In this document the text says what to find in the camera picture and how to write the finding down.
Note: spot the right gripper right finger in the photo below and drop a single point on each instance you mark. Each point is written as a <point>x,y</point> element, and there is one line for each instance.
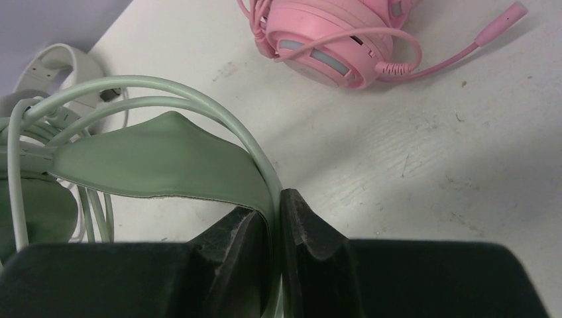
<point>326,274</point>

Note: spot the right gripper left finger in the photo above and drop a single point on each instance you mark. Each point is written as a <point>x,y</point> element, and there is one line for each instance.
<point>223,272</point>

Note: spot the mint green headphones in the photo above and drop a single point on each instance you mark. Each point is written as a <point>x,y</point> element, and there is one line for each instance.
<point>165,140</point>

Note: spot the pink cat-ear headphones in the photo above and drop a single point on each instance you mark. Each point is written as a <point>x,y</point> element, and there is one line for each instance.
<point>352,44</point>

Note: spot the white gaming headset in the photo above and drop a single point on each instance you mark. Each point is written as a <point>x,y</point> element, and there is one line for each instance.
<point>58,67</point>

